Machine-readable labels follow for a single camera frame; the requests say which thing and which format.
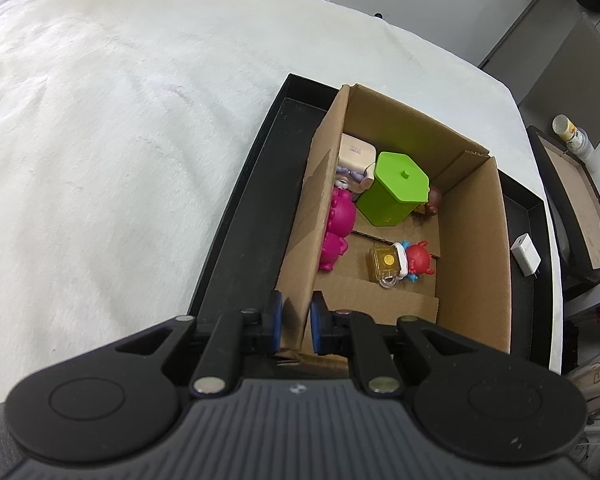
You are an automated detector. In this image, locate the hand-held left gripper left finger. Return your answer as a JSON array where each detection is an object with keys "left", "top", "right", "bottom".
[{"left": 112, "top": 290, "right": 284, "bottom": 396}]

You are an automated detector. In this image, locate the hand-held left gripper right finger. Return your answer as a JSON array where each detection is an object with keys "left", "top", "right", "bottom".
[{"left": 309, "top": 290, "right": 486, "bottom": 396}]

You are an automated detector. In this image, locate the black tray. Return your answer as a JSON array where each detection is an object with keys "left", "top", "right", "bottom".
[{"left": 187, "top": 73, "right": 561, "bottom": 376}]

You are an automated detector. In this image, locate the white plug charger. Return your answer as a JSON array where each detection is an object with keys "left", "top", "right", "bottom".
[{"left": 511, "top": 234, "right": 542, "bottom": 278}]

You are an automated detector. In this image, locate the pink toy figure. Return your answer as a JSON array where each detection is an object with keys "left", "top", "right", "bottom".
[{"left": 318, "top": 187, "right": 357, "bottom": 273}]

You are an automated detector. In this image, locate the red toy figure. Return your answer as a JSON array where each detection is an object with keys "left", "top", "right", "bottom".
[{"left": 392, "top": 240, "right": 437, "bottom": 281}]

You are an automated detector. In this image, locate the brown cardboard box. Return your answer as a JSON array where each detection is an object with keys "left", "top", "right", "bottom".
[{"left": 275, "top": 84, "right": 512, "bottom": 366}]

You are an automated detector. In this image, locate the green hexagonal box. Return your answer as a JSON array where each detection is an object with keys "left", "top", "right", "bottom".
[{"left": 356, "top": 151, "right": 431, "bottom": 227}]

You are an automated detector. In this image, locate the brown-haired doll figure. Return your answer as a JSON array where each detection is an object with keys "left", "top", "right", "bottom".
[{"left": 415, "top": 185, "right": 443, "bottom": 218}]

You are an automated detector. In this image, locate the black-framed brown side table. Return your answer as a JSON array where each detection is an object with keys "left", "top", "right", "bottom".
[{"left": 526, "top": 125, "right": 600, "bottom": 301}]

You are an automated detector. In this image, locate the white bottle yellow label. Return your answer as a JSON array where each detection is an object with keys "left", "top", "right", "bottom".
[{"left": 552, "top": 114, "right": 596, "bottom": 161}]

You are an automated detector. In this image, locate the lilac toy figure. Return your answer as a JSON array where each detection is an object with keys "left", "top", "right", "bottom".
[{"left": 334, "top": 167, "right": 376, "bottom": 193}]

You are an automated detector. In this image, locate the grey panel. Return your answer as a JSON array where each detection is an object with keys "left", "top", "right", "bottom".
[{"left": 517, "top": 12, "right": 600, "bottom": 148}]

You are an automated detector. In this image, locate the small cream box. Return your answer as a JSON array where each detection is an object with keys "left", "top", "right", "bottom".
[{"left": 337, "top": 133, "right": 378, "bottom": 173}]

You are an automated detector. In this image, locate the white cabinet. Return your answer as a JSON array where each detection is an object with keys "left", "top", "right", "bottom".
[{"left": 325, "top": 0, "right": 566, "bottom": 63}]

